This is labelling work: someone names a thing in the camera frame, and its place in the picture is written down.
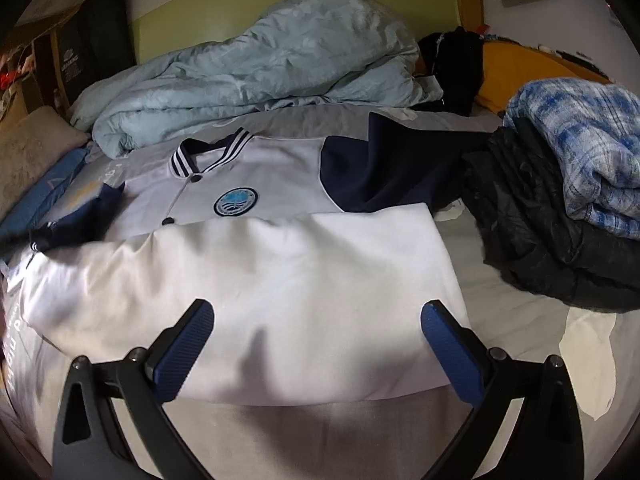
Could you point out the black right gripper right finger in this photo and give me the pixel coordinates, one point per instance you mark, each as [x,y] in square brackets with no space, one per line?
[524,422]

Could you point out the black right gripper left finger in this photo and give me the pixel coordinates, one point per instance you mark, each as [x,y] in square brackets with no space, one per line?
[88,440]

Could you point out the white navy varsity jacket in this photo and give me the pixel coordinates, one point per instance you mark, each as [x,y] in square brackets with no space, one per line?
[316,256]

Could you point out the grey printed bed sheet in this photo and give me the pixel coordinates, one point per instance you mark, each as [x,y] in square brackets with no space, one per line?
[392,439]

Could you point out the black garment pile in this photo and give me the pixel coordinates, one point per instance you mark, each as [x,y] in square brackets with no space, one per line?
[512,184]

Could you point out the blue folded garment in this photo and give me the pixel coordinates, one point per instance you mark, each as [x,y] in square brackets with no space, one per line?
[23,223]

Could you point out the beige patterned pillow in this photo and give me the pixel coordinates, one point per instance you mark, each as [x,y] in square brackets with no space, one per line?
[30,149]

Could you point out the blue plaid shirt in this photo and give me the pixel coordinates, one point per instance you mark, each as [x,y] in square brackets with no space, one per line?
[593,130]

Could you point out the orange cloth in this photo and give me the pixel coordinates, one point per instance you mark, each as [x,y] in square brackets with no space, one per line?
[508,66]

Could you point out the black box with logo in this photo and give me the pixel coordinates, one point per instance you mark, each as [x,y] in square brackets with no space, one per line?
[95,43]

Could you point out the pale green quilt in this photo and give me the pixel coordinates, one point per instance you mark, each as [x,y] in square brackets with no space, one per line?
[300,52]

